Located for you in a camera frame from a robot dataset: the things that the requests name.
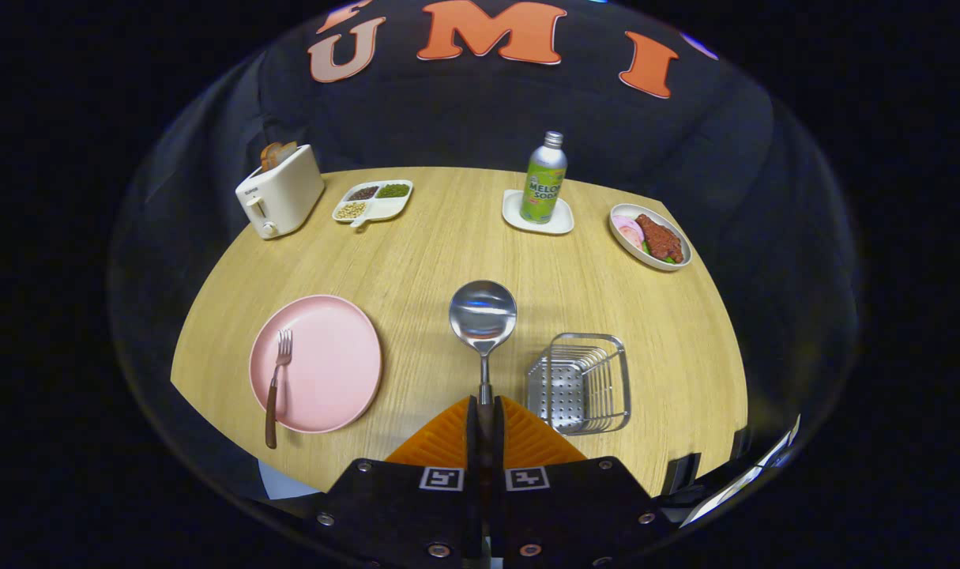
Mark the metal cutlery drainer basket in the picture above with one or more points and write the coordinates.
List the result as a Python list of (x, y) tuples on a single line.
[(559, 395)]

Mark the pink ham slices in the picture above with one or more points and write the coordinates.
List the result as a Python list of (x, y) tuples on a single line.
[(628, 229)]

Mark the green vegetable garnish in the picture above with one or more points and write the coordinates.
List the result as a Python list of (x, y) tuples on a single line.
[(668, 258)]

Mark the cream white toaster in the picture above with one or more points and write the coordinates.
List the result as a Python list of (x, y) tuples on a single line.
[(286, 197)]

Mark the white oval food plate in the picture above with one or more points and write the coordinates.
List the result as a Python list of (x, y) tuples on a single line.
[(623, 241)]

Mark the green soda bottle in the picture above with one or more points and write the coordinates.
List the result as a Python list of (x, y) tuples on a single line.
[(544, 182)]

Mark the dark brown beans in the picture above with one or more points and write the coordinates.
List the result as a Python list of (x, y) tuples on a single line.
[(363, 193)]

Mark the pale yellow beans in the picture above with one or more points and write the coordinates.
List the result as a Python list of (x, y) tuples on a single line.
[(351, 210)]

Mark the white square coaster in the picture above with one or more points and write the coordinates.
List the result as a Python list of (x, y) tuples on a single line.
[(515, 217)]

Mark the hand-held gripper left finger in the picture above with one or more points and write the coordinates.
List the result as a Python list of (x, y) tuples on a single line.
[(473, 442)]

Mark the brown meat piece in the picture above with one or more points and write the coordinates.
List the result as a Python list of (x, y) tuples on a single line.
[(660, 237)]

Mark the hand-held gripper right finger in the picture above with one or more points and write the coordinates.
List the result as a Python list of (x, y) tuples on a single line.
[(498, 442)]

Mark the white divided snack dish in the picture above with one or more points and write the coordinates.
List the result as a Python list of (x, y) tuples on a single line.
[(385, 207)]

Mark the metal spoon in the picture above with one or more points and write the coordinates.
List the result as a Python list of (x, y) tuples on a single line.
[(483, 316)]

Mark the brown toast slice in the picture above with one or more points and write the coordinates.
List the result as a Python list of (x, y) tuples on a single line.
[(288, 148), (269, 156)]

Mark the green beans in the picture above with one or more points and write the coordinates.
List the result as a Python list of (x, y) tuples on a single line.
[(393, 190)]

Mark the pink round plate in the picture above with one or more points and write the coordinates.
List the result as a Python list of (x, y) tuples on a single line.
[(329, 371)]

